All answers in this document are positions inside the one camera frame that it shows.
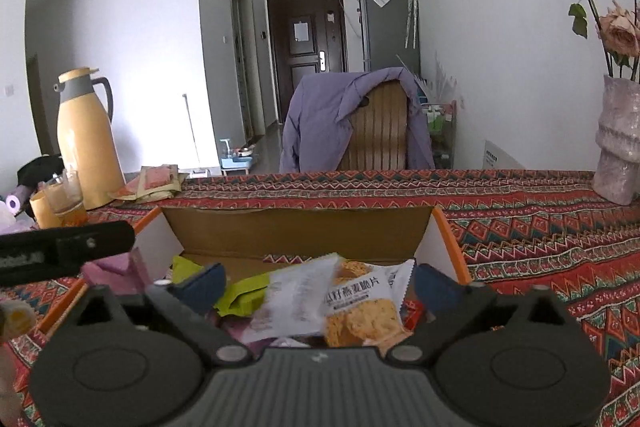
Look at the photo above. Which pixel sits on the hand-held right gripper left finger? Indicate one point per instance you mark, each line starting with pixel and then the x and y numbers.
pixel 205 285

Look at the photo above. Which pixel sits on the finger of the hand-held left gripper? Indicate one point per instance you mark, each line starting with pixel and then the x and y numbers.
pixel 100 242

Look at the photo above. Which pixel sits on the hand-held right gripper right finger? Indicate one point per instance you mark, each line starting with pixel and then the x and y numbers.
pixel 435 287

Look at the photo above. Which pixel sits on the green snack packet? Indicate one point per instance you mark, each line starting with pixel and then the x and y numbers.
pixel 185 269
pixel 245 294

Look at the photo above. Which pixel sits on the pink snack packet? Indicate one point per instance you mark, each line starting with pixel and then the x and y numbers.
pixel 115 274

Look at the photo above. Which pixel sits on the white cracker snack packet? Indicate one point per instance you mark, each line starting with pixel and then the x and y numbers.
pixel 295 297
pixel 365 307

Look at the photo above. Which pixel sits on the red cardboard box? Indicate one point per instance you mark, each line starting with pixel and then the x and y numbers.
pixel 300 232

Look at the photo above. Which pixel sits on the red snack packet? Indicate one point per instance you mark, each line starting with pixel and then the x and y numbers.
pixel 412 314

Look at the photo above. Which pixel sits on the clear glass cup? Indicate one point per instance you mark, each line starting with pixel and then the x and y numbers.
pixel 65 202

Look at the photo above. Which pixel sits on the folded cloth mat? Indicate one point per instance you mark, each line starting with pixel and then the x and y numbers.
pixel 145 194

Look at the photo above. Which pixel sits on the red label tan sachet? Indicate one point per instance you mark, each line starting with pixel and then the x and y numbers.
pixel 157 177

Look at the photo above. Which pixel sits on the black bag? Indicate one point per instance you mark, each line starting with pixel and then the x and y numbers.
pixel 40 169

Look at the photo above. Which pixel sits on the yellow thermos jug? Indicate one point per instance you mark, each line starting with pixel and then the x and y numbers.
pixel 87 147

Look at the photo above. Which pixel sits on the patterned red tablecloth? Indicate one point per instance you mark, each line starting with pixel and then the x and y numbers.
pixel 525 227

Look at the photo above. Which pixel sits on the small blue stool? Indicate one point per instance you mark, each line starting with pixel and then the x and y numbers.
pixel 235 162

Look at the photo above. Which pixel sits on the white carton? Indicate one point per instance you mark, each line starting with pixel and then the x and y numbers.
pixel 502 155

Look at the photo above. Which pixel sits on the storage rack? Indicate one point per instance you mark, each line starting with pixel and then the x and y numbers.
pixel 440 132

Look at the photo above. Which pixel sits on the wooden chair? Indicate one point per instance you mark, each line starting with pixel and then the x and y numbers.
pixel 380 132

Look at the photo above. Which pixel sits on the dried grass sprigs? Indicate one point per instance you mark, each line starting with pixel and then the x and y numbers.
pixel 435 79

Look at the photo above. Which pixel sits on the dark brown entrance door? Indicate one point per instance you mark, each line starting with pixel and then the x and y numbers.
pixel 305 97

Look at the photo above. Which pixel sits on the white interior door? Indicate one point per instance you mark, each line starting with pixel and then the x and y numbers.
pixel 245 67

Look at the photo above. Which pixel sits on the pink textured vase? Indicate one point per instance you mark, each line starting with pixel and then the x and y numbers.
pixel 620 147

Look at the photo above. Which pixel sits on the grey refrigerator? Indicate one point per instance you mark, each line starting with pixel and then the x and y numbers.
pixel 387 37

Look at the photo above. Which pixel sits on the white paper on door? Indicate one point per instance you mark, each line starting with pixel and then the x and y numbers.
pixel 300 32

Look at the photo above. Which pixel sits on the white folded umbrella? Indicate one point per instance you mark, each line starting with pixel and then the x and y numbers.
pixel 411 14

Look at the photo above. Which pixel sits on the white light switch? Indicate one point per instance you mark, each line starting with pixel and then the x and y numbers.
pixel 8 90

